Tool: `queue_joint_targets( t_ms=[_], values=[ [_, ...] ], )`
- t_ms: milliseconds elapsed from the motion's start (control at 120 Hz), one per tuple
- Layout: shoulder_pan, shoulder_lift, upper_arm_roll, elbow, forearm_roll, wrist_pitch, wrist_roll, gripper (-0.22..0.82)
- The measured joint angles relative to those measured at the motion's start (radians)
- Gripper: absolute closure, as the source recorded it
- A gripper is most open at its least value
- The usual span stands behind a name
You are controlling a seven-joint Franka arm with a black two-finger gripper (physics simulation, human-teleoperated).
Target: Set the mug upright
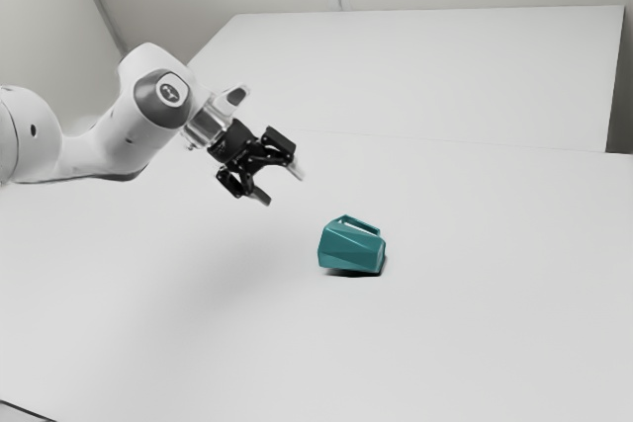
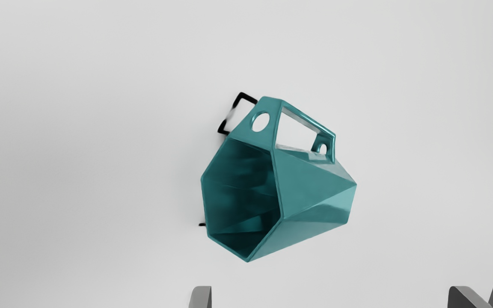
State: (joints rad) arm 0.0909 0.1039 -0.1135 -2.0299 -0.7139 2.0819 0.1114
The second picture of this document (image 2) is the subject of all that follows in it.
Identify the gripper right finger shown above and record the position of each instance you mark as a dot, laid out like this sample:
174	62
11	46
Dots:
464	299

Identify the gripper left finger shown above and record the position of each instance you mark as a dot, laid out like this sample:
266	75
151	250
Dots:
200	298

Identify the teal faceted mug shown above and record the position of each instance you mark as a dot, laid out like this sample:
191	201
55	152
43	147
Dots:
310	192

